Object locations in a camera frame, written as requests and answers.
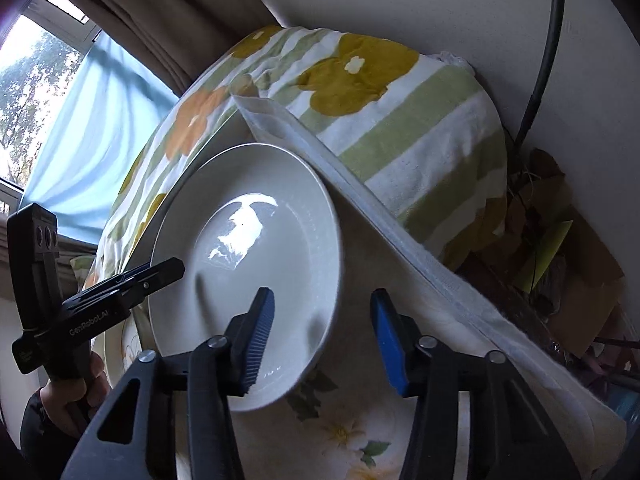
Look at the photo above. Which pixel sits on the floral white tablecloth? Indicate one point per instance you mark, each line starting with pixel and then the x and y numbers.
pixel 381 363

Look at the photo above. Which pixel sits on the person's left hand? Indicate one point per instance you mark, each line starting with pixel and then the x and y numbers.
pixel 57 396

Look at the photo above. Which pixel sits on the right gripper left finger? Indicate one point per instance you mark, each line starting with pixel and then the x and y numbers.
pixel 133 434

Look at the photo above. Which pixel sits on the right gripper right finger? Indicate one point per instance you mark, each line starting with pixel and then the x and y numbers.
pixel 475 417

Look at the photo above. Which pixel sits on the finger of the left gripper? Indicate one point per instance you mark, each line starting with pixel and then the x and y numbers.
pixel 133 286

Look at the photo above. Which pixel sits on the window frame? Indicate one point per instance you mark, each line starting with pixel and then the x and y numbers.
pixel 40 58

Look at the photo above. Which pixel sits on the floral striped duvet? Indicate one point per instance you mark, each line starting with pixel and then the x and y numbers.
pixel 419 131

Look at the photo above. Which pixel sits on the right brown curtain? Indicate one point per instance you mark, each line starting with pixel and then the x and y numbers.
pixel 177 39

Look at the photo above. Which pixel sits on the duck pattern plate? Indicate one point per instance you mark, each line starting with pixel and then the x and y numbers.
pixel 124 342

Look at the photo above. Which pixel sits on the light blue sheet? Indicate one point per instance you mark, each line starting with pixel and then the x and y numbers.
pixel 113 107

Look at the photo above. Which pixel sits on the plain white plate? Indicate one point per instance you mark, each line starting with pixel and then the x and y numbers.
pixel 253 216

